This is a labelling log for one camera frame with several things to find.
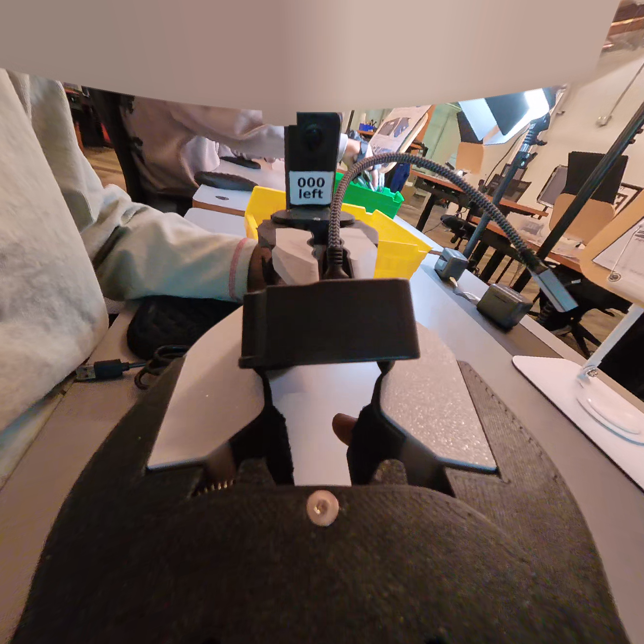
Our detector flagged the white charging cable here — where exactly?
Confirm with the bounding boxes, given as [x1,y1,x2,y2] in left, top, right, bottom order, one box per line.
[449,276,482,304]

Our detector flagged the green plastic bin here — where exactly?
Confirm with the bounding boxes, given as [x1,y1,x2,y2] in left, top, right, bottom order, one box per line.
[336,170,405,219]

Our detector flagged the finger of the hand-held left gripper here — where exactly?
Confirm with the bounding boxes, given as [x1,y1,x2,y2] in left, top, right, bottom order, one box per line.
[272,229,323,287]
[347,229,379,280]

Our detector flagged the black hub cable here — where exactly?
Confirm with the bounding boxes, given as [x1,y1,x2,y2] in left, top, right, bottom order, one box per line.
[75,344,191,390]

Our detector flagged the white board stand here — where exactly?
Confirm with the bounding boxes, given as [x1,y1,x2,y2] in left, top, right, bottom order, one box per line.
[512,301,644,491]

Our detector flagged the printed instruction sheet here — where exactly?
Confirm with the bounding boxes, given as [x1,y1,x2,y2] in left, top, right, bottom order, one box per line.
[593,216,644,275]

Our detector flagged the black USB hub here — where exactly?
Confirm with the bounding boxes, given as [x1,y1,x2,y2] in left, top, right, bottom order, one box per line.
[238,278,421,371]

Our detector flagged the wooden display board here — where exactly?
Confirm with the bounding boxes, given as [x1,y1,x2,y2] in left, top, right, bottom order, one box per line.
[370,105,436,152]
[579,199,644,308]

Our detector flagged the person's right hand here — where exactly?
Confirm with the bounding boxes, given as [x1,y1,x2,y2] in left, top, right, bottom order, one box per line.
[331,413,359,447]

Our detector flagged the person's left forearm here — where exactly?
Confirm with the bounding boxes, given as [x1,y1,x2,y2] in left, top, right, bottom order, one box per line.
[80,185,252,303]

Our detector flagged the grey light stand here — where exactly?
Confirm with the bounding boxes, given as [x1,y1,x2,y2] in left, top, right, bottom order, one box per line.
[462,115,550,260]

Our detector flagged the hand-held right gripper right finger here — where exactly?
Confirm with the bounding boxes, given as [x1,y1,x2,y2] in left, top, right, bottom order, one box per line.
[346,329,499,485]

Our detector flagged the person's left hand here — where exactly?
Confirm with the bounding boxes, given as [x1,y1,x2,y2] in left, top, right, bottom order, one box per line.
[247,246,276,293]

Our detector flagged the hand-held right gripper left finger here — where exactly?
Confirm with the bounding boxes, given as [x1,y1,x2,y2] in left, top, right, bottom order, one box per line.
[147,307,295,485]

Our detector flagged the yellow plastic bin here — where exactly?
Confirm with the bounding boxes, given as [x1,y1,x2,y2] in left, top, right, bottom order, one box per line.
[245,186,432,280]

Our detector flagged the person's upper body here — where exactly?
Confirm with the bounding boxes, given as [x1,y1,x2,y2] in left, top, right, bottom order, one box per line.
[0,68,132,474]

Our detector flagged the grey desk power cube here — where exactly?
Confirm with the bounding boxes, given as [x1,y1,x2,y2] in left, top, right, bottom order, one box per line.
[476,283,533,331]
[434,248,470,280]

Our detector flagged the wooden office desk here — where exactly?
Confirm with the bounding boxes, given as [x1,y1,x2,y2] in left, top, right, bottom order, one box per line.
[410,168,549,262]

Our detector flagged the grey braided USB cable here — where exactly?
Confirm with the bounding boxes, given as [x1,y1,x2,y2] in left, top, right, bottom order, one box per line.
[322,153,578,313]

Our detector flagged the studio light panel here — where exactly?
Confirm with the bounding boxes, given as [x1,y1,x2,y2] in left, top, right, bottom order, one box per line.
[455,88,559,147]

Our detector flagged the black light stand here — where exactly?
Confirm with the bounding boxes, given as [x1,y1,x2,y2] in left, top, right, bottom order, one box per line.
[512,103,644,293]

